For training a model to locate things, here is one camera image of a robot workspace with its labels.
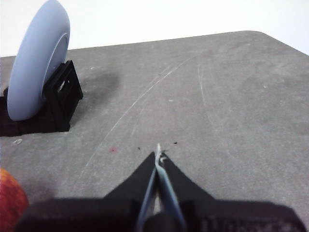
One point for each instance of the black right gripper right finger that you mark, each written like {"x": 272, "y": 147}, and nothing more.
{"x": 217, "y": 215}

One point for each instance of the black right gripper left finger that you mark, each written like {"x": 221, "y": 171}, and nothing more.
{"x": 101, "y": 212}

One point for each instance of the blue plate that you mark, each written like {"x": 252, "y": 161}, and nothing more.
{"x": 33, "y": 72}

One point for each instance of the black plate rack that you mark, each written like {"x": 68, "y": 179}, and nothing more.
{"x": 62, "y": 106}

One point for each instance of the red apple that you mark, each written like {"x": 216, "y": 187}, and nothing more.
{"x": 10, "y": 203}

